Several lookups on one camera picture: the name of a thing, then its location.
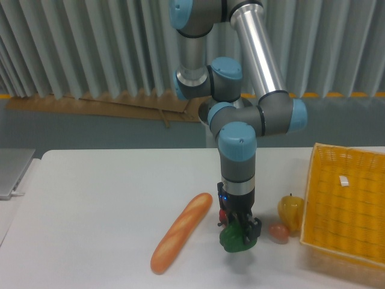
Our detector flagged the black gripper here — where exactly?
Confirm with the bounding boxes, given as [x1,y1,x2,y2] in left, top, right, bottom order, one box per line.
[220,190,260,244]

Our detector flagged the green bell pepper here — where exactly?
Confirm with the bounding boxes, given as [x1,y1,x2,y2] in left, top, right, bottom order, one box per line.
[220,220,257,253]

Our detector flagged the yellow woven basket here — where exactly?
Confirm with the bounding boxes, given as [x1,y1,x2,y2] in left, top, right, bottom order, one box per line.
[300,143,384,269]

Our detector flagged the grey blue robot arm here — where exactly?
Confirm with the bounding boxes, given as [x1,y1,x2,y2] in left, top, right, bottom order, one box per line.
[168,1,307,244]

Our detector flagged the red bell pepper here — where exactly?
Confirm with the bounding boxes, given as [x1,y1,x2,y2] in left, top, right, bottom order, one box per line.
[217,209,229,228]

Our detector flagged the yellow bell pepper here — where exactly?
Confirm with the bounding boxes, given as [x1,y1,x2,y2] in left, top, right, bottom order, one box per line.
[277,194,304,232]

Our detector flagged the white tag in basket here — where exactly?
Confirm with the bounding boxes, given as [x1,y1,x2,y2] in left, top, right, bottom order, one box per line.
[339,175,350,187]

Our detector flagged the brown egg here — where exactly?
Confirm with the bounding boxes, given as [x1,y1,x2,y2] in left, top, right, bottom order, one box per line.
[268,223,290,244]

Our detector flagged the baguette bread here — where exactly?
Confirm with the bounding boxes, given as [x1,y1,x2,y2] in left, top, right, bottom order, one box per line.
[150,193,213,275]

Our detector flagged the brown cardboard sheet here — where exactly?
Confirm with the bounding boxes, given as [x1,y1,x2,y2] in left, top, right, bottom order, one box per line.
[6,91,205,128]

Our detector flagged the silver laptop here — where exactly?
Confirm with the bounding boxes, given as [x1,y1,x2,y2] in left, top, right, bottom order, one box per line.
[0,148,35,200]

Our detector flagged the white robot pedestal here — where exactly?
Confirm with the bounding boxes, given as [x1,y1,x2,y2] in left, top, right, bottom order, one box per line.
[197,96,255,149]

